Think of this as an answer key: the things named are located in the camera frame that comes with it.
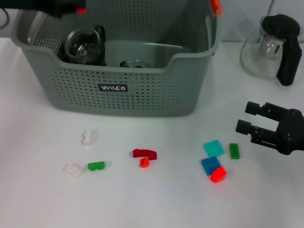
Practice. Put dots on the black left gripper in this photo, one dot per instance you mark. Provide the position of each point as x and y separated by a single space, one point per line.
35 4

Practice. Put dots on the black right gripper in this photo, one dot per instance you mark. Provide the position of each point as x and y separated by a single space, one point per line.
293 133

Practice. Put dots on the small red toy brick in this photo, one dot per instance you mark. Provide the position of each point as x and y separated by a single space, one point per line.
81 11

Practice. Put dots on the glass teacup with black sleeve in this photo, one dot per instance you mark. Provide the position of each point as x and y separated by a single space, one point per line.
135 64
83 47

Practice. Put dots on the white thick toy brick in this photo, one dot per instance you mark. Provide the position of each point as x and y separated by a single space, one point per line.
89 137

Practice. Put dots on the green sloped toy brick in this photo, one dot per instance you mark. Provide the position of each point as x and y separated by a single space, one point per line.
95 165

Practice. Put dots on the grey perforated storage basket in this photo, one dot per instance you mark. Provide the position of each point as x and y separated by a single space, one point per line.
71 90

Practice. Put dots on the green flat toy brick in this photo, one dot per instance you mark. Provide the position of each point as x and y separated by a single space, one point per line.
234 150

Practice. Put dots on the teal square plate brick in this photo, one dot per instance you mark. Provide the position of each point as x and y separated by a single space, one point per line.
214 147

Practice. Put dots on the black clay teapot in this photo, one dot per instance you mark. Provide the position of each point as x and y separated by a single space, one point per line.
62 55

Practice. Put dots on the blue square plate brick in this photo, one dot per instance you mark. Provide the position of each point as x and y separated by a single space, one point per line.
209 165

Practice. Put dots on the large orange-red sloped brick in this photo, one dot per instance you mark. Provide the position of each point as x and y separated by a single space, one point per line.
218 175

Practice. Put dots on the dark red curved brick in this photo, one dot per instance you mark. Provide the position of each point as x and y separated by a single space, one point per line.
142 153

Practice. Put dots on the small red wedge brick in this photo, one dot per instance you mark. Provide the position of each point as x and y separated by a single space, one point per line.
144 163

